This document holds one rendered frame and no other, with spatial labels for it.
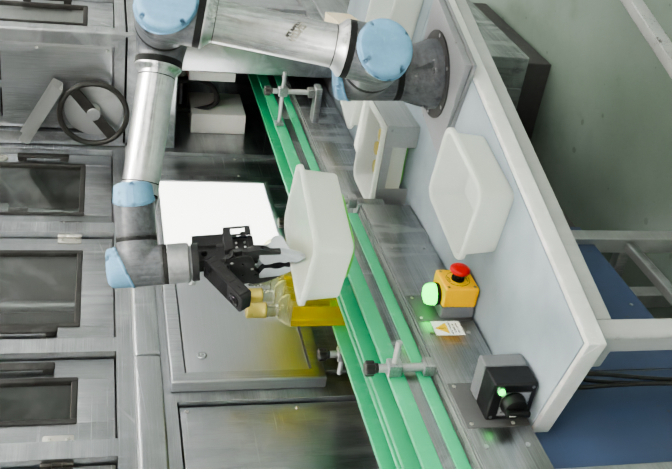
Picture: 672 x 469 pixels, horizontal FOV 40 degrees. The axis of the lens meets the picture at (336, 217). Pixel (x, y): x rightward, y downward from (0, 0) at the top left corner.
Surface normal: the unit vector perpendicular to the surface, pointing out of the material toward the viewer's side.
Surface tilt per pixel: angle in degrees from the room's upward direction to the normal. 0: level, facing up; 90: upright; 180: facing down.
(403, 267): 90
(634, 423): 90
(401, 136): 90
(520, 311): 0
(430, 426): 90
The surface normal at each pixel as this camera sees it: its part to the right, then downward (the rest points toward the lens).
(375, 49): 0.33, -0.08
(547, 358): -0.97, -0.01
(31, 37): 0.21, 0.52
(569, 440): 0.14, -0.86
